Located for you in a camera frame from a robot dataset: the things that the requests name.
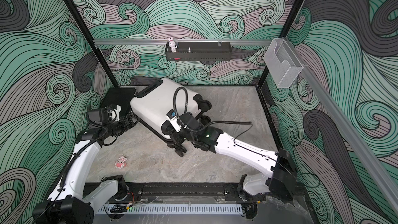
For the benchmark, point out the clear acrylic wall box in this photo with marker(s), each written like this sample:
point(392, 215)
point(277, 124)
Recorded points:
point(283, 62)

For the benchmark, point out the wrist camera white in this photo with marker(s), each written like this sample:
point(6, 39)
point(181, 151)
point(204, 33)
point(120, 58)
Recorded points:
point(172, 118)
point(113, 112)

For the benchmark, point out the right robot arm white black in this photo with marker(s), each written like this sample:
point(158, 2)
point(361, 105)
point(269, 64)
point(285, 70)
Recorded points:
point(277, 171)

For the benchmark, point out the aluminium wall rail back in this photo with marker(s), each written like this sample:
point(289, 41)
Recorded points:
point(143, 41)

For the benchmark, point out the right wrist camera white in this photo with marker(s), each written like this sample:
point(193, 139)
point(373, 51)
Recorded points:
point(172, 118)

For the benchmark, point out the aluminium wall rail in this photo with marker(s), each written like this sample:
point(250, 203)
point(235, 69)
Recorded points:
point(143, 41)
point(317, 77)

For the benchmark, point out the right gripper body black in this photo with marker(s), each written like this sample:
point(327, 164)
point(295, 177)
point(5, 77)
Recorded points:
point(182, 136)

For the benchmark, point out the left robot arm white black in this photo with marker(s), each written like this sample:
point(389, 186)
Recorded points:
point(67, 203)

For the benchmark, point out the pink cartoon figure toy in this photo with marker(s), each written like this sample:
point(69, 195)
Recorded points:
point(120, 163)

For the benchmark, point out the black wall shelf tray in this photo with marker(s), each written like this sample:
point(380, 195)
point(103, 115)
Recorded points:
point(199, 51)

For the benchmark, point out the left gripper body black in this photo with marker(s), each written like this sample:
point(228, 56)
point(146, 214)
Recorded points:
point(119, 127)

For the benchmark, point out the white hard-shell suitcase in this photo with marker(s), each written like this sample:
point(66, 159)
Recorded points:
point(152, 104)

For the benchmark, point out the black flat case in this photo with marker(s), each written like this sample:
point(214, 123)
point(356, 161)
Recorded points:
point(121, 97)

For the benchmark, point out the white bunny figurine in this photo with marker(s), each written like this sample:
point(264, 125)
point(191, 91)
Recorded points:
point(172, 44)

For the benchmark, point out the aluminium wall rail right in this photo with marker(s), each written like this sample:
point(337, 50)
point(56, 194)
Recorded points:
point(317, 77)

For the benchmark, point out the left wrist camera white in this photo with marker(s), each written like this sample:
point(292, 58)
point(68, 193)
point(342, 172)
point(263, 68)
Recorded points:
point(113, 112)

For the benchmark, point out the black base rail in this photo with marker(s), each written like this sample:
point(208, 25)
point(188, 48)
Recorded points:
point(227, 191)

